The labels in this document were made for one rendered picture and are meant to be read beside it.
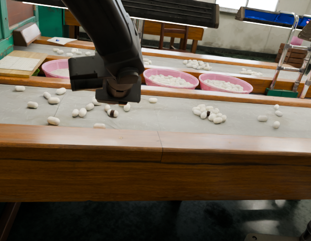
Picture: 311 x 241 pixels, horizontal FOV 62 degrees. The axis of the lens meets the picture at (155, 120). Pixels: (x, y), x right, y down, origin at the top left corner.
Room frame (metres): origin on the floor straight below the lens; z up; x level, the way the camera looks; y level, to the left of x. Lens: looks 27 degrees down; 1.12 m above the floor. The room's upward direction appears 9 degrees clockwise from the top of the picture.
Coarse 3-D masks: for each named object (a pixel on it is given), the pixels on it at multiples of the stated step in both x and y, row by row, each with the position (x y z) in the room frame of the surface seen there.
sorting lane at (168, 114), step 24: (0, 96) 0.76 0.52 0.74; (24, 96) 0.79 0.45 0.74; (72, 96) 0.85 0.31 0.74; (144, 96) 0.96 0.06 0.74; (0, 120) 0.61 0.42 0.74; (24, 120) 0.63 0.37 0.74; (72, 120) 0.67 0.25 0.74; (96, 120) 0.70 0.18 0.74; (120, 120) 0.72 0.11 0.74; (144, 120) 0.75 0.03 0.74; (168, 120) 0.78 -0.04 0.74; (192, 120) 0.81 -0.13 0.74; (240, 120) 0.88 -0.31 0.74; (288, 120) 0.95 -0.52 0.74
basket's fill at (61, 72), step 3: (57, 69) 1.14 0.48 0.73; (60, 69) 1.14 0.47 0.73; (63, 69) 1.14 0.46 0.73; (51, 72) 1.09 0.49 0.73; (54, 72) 1.08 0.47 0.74; (57, 72) 1.11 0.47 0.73; (60, 72) 1.09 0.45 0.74; (63, 72) 1.10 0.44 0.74; (66, 72) 1.13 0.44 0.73; (60, 75) 1.06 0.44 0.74; (63, 75) 1.06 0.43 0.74; (66, 75) 1.07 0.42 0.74
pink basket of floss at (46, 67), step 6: (54, 60) 1.15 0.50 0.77; (60, 60) 1.17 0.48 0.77; (66, 60) 1.19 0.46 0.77; (42, 66) 1.03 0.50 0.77; (48, 66) 1.10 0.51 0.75; (54, 66) 1.14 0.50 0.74; (60, 66) 1.16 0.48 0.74; (66, 66) 1.18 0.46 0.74; (48, 72) 0.98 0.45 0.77; (66, 78) 0.96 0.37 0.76
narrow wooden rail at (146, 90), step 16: (0, 80) 0.85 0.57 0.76; (16, 80) 0.86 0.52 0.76; (32, 80) 0.88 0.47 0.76; (48, 80) 0.90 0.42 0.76; (64, 80) 0.93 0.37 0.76; (160, 96) 0.99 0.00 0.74; (176, 96) 1.00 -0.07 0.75; (192, 96) 1.02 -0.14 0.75; (208, 96) 1.03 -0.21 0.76; (224, 96) 1.05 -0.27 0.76; (240, 96) 1.08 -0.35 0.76; (256, 96) 1.12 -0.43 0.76; (272, 96) 1.16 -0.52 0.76
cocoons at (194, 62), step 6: (54, 48) 1.40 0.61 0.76; (66, 54) 1.34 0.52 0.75; (72, 54) 1.36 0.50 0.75; (144, 60) 1.50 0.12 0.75; (186, 60) 1.64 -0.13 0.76; (192, 66) 1.55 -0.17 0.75; (198, 66) 1.52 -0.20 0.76; (204, 66) 1.58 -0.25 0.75; (210, 66) 1.57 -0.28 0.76; (240, 72) 1.58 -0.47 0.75; (246, 72) 1.59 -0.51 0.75; (252, 72) 1.60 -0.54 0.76
